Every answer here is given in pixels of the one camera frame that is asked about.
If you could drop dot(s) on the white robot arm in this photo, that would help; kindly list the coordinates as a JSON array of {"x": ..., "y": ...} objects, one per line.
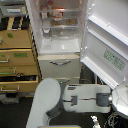
[{"x": 49, "y": 99}]

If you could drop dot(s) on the upper fridge drawer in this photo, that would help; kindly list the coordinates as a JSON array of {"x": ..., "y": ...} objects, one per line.
[{"x": 59, "y": 66}]

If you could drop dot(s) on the white fridge body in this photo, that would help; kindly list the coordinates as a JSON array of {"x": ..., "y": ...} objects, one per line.
[{"x": 58, "y": 27}]

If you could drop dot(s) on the white fridge door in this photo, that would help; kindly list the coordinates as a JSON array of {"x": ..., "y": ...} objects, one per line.
[{"x": 105, "y": 40}]

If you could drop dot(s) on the grey device on cabinet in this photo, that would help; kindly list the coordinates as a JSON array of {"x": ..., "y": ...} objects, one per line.
[{"x": 13, "y": 11}]

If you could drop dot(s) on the wooden drawer cabinet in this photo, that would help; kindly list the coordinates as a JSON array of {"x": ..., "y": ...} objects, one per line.
[{"x": 19, "y": 69}]

